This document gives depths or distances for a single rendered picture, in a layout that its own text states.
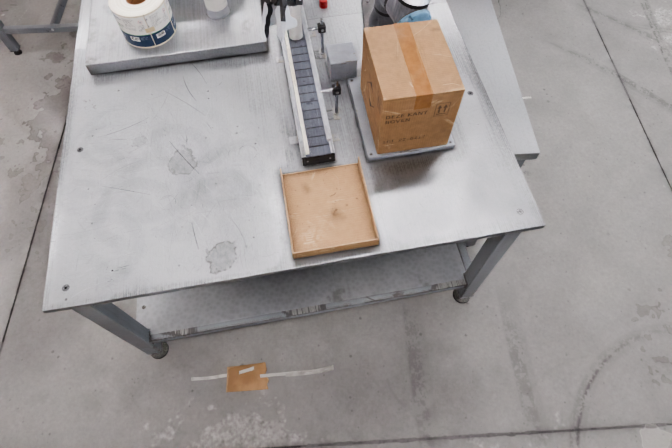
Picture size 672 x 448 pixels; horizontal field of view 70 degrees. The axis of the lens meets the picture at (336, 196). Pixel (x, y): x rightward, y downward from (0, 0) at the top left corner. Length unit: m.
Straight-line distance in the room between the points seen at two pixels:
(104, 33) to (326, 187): 1.08
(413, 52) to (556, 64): 1.91
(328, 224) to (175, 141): 0.62
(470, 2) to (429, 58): 0.74
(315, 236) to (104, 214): 0.67
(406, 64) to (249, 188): 0.62
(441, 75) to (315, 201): 0.54
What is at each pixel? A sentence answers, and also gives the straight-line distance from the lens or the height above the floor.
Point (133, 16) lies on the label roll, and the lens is 1.91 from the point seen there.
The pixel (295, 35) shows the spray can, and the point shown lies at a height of 0.91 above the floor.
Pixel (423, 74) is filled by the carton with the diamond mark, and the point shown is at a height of 1.12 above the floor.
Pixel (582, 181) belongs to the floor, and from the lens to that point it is 2.83.
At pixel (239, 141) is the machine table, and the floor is 0.83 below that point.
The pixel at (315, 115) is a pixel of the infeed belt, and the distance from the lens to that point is 1.65.
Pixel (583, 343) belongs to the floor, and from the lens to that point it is 2.46.
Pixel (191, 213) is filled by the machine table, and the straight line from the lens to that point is 1.57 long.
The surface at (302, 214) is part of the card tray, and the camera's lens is 1.50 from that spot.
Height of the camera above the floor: 2.16
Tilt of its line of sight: 60 degrees down
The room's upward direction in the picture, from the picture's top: 1 degrees counter-clockwise
